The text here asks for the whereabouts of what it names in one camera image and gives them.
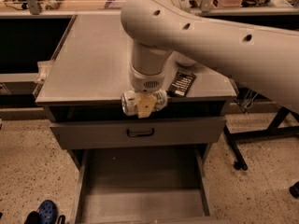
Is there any white ceramic bowl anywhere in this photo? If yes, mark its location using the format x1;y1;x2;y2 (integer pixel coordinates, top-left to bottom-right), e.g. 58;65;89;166
172;52;196;67

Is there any black snack bar packet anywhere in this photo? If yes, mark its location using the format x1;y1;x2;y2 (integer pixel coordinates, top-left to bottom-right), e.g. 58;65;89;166
167;69;196;97

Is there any grey metal drawer cabinet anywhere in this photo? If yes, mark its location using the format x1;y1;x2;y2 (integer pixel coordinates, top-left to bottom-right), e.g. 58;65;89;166
32;12;238;224

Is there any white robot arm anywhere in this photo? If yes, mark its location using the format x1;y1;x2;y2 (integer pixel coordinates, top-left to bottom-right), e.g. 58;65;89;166
121;0;299;113

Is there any black side table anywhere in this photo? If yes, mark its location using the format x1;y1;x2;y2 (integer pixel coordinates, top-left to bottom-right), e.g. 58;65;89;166
223;107;299;171

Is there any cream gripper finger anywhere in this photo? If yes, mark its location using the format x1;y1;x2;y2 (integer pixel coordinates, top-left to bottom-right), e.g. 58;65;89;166
136;92;157;119

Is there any open grey middle drawer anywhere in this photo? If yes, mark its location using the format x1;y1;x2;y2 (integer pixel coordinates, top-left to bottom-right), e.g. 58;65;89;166
69;146;231;224

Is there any blue croc shoe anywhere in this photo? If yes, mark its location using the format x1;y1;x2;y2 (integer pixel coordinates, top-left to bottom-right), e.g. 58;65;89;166
37;200;58;224

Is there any black drawer handle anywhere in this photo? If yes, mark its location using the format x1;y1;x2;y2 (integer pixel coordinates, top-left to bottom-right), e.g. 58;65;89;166
126;128;155;138

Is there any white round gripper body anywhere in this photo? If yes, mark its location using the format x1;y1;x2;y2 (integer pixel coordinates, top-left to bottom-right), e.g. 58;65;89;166
129;66;165;92

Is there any crushed 7up soda can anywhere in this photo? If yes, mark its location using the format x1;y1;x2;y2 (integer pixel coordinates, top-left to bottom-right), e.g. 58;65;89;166
121;89;167;116

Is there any closed grey top drawer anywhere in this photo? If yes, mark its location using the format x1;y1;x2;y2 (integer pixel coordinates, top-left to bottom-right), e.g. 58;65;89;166
50;117;226;149

